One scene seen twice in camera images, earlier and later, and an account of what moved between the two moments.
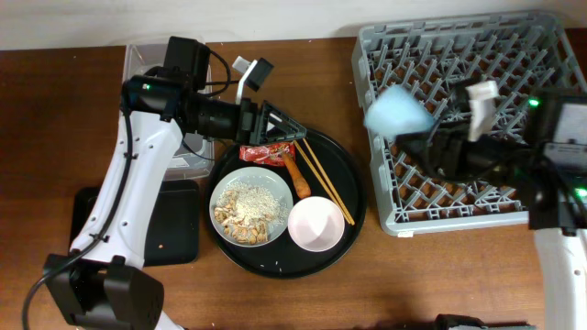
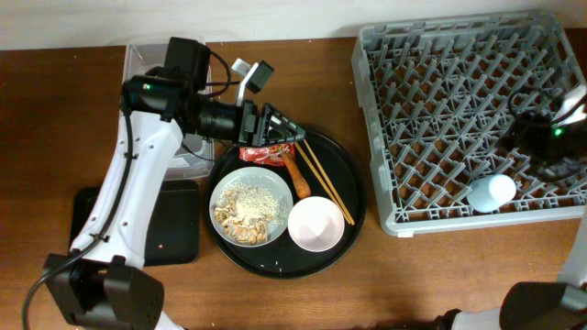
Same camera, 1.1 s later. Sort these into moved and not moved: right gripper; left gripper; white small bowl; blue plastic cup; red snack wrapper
Moved: blue plastic cup; right gripper
Not moved: red snack wrapper; left gripper; white small bowl
